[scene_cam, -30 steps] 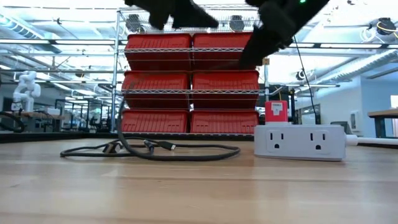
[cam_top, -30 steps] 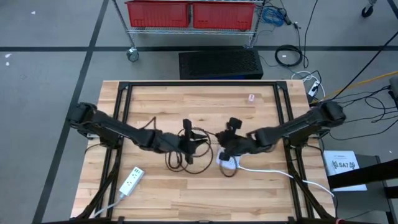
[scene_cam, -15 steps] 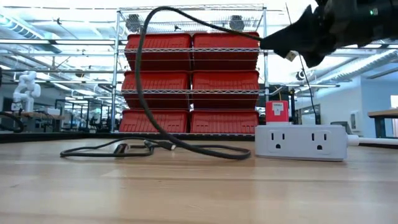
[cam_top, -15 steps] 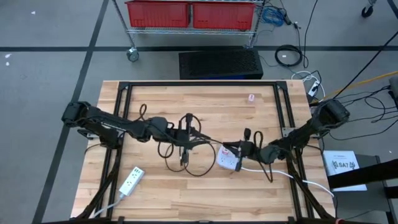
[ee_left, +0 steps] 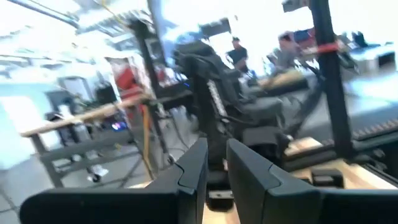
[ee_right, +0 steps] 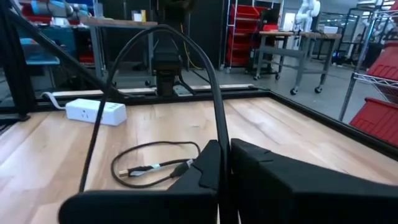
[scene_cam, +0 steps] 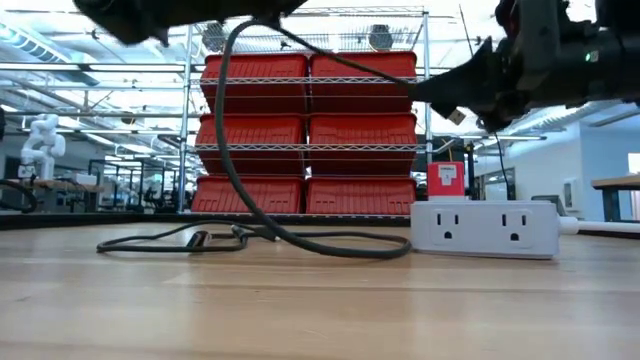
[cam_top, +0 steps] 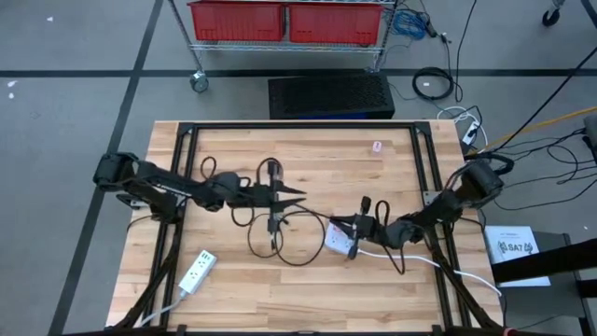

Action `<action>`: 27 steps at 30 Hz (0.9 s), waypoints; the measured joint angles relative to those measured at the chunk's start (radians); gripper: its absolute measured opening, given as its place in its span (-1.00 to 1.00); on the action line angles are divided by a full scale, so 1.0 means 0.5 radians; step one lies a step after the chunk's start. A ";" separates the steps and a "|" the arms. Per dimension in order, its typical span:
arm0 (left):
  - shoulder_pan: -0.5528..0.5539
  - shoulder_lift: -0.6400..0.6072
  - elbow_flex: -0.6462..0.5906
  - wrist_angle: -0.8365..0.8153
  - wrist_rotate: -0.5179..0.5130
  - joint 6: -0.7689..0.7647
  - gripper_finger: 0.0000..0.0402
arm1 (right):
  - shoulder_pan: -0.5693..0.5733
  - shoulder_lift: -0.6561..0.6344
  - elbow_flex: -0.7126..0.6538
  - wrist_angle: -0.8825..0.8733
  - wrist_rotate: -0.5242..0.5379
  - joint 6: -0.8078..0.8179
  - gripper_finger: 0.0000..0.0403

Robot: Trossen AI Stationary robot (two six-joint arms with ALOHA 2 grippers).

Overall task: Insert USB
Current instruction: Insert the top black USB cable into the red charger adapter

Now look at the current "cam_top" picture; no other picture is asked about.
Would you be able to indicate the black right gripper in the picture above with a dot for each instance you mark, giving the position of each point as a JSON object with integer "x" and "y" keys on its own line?
{"x": 370, "y": 228}

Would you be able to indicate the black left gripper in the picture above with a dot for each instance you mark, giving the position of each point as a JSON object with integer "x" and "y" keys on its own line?
{"x": 254, "y": 196}

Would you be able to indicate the white square power strip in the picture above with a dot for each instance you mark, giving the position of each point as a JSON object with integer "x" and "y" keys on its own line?
{"x": 337, "y": 238}

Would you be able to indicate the pink USB charger adapter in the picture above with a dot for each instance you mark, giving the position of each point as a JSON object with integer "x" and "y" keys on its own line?
{"x": 377, "y": 146}

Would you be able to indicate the white rectangular power strip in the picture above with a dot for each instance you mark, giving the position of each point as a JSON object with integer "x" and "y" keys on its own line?
{"x": 198, "y": 271}

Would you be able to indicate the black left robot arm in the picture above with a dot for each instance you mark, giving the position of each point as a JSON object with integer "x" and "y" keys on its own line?
{"x": 158, "y": 182}

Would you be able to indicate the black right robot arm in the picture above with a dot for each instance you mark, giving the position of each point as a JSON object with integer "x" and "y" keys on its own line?
{"x": 448, "y": 205}

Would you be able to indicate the black perforated computer case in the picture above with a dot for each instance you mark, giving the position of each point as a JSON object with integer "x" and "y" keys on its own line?
{"x": 331, "y": 95}

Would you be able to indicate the small white floor power strip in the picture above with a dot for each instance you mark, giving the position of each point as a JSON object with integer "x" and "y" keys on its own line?
{"x": 470, "y": 133}

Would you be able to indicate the white printed booklet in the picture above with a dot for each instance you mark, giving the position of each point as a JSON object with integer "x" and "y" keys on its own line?
{"x": 513, "y": 252}

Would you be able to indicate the red plastic bin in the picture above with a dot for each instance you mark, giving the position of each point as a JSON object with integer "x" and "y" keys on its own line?
{"x": 336, "y": 23}
{"x": 238, "y": 21}

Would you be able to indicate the black metal beam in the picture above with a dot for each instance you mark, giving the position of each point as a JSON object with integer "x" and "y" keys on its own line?
{"x": 545, "y": 263}

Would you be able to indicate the grey cabinet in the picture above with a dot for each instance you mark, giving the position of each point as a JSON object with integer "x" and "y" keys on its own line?
{"x": 536, "y": 308}

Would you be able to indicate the black caster wheel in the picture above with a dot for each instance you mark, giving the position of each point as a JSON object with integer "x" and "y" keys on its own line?
{"x": 551, "y": 18}

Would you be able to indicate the black metal table frame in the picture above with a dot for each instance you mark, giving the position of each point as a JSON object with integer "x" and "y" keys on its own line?
{"x": 303, "y": 125}

